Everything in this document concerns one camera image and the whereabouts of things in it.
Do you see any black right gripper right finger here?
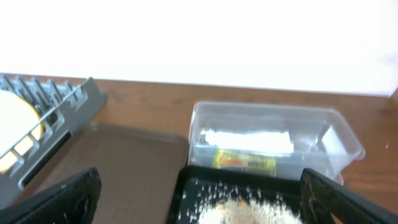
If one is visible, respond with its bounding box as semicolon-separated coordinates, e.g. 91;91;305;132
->
300;168;397;224

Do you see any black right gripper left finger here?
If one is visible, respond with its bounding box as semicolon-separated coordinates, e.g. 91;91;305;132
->
1;167;102;224

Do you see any pile of rice and nuts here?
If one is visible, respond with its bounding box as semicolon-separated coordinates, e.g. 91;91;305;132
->
178;182;304;224

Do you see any white plastic wrapper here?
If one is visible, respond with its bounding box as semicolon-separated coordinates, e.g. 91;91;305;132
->
200;130;294;154

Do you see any yellow round plate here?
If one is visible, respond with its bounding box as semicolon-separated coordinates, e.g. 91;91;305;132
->
1;90;44;174

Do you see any green snack wrapper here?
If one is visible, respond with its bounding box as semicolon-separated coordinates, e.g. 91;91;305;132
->
212;149;277;177

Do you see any clear plastic waste bin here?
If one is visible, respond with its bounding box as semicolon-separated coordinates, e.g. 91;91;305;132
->
188;101;366;184

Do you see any grey dishwasher rack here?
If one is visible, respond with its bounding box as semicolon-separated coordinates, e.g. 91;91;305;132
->
1;75;106;208

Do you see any black waste tray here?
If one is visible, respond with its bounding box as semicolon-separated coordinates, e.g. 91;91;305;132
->
165;166;305;223

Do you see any brown serving tray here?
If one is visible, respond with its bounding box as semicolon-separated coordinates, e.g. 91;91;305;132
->
18;124;188;224

